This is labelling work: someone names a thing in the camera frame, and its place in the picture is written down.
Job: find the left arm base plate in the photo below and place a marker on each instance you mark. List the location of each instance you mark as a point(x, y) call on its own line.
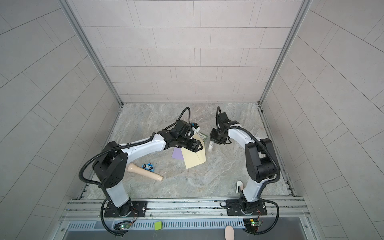
point(128, 210)

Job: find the right circuit board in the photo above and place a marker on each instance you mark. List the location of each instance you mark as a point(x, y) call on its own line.
point(252, 225)

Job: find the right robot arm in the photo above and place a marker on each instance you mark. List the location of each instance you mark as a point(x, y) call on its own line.
point(261, 164)

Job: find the purple paper sheet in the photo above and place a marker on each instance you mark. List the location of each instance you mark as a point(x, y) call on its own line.
point(177, 154)

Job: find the blue toy car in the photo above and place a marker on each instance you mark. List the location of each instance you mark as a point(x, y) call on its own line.
point(148, 167)

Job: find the left circuit board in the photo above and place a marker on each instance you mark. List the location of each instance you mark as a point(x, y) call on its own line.
point(122, 226)

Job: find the beige wooden rolling pin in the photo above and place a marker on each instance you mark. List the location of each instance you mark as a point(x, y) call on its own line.
point(132, 168)

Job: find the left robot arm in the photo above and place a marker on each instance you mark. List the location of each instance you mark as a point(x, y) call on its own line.
point(107, 169)

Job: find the floral green card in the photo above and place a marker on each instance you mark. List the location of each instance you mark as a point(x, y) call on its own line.
point(202, 137)

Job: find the circuit board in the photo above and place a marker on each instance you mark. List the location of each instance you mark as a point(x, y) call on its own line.
point(122, 226)
point(252, 225)

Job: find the yellow envelope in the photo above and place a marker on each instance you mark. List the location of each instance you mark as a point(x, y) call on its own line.
point(192, 159)

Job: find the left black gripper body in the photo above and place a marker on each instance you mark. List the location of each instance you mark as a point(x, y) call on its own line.
point(184, 141)

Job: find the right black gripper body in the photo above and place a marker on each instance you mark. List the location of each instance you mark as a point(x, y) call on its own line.
point(217, 136)

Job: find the white glue stick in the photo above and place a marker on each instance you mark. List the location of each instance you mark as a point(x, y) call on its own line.
point(211, 144)

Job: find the aluminium rail frame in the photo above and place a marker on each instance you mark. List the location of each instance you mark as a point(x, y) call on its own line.
point(194, 208)

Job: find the white pink stapler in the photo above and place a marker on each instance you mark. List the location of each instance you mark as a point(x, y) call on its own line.
point(239, 187)

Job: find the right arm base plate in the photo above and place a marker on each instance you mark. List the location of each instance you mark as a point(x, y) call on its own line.
point(240, 207)

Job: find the green sticky note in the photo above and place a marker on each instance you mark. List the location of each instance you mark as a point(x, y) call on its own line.
point(158, 225)

